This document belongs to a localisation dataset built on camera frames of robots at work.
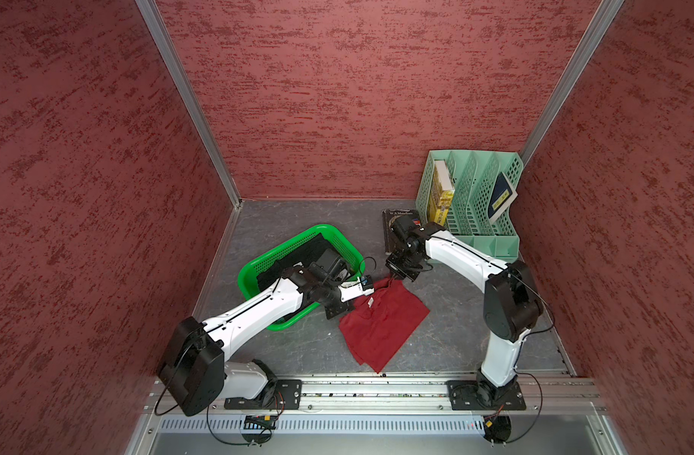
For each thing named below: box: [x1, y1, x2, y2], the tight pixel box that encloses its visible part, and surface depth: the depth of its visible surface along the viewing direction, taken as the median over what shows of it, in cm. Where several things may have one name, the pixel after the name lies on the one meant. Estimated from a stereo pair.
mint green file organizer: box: [416, 149, 525, 263], surface depth 106 cm
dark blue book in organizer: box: [488, 171, 518, 222], surface depth 105 cm
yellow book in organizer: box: [430, 160, 456, 227], surface depth 94 cm
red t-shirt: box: [338, 276, 431, 374], surface depth 86 cm
